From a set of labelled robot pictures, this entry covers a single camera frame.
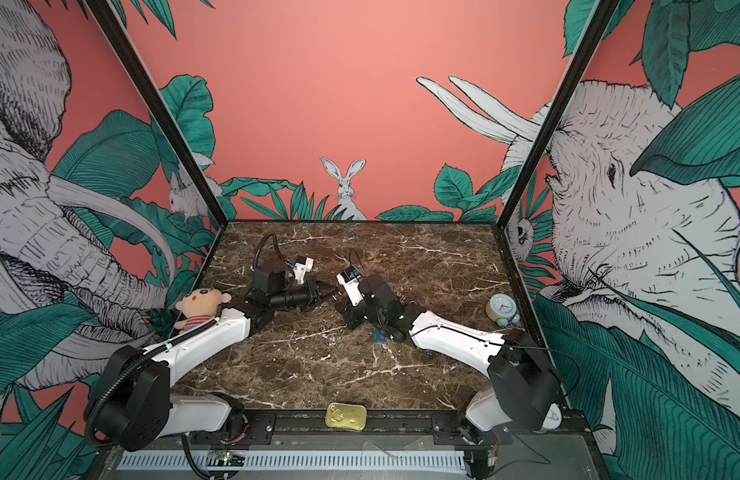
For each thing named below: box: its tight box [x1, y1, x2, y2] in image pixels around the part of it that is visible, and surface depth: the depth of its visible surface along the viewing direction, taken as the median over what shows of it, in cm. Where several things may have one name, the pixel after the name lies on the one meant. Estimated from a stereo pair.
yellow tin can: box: [325, 402, 367, 432], surface depth 74 cm
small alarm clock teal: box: [485, 293, 521, 327], surface depth 95 cm
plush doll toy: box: [174, 288, 231, 331], surface depth 90 cm
